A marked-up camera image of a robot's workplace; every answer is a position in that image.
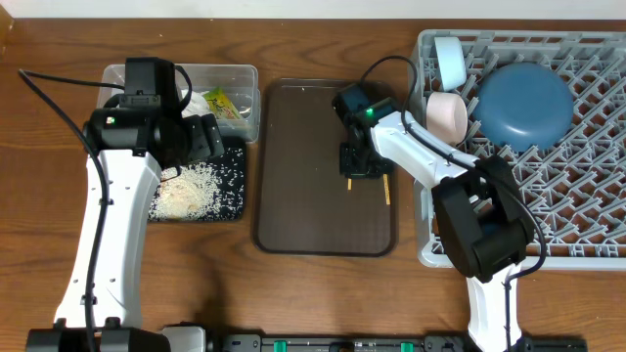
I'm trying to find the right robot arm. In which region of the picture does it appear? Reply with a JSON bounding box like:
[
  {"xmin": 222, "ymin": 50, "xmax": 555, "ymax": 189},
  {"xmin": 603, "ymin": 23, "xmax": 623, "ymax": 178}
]
[{"xmin": 332, "ymin": 83, "xmax": 534, "ymax": 351}]

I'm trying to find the dark brown serving tray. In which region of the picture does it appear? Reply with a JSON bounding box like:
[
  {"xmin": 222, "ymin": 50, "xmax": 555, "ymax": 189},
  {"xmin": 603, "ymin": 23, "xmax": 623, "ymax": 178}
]
[{"xmin": 252, "ymin": 78, "xmax": 397, "ymax": 257}]

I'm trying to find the yellow green snack wrapper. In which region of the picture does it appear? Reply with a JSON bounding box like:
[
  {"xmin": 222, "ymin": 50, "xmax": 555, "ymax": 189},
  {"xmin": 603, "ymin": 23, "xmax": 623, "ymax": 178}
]
[{"xmin": 202, "ymin": 87, "xmax": 243, "ymax": 120}]

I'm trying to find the grey dishwasher rack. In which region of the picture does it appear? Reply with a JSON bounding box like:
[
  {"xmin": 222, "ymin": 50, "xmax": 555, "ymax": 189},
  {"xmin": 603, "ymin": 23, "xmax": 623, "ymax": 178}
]
[{"xmin": 410, "ymin": 29, "xmax": 625, "ymax": 271}]

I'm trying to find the clear plastic waste bin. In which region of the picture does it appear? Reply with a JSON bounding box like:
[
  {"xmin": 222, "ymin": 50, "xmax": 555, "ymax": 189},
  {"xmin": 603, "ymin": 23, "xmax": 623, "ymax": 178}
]
[{"xmin": 97, "ymin": 64, "xmax": 261, "ymax": 143}]

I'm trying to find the white bowl with food residue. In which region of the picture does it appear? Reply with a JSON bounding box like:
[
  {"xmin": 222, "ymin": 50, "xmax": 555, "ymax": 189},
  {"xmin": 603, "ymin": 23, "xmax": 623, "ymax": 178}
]
[{"xmin": 425, "ymin": 92, "xmax": 469, "ymax": 145}]

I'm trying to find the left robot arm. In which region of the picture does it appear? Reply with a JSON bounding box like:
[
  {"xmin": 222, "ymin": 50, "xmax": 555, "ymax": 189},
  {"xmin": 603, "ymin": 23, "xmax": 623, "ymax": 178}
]
[{"xmin": 19, "ymin": 57, "xmax": 224, "ymax": 351}]

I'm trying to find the black rectangular tray bin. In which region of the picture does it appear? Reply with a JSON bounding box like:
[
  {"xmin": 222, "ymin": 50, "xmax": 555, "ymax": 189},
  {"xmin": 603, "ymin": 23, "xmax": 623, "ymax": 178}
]
[{"xmin": 146, "ymin": 135, "xmax": 247, "ymax": 224}]

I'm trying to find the dark blue plate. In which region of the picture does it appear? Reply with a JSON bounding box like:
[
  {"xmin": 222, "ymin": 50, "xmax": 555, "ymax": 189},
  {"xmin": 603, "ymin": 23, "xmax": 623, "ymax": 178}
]
[{"xmin": 472, "ymin": 63, "xmax": 573, "ymax": 153}]

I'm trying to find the spilled rice food waste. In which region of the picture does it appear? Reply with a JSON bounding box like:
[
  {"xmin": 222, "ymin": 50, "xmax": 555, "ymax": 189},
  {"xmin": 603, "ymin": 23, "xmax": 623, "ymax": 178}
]
[{"xmin": 148, "ymin": 146, "xmax": 246, "ymax": 221}]

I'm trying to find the light blue small bowl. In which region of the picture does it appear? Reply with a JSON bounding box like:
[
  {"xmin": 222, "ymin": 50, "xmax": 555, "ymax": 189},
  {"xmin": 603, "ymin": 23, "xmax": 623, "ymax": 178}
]
[{"xmin": 434, "ymin": 37, "xmax": 467, "ymax": 92}]

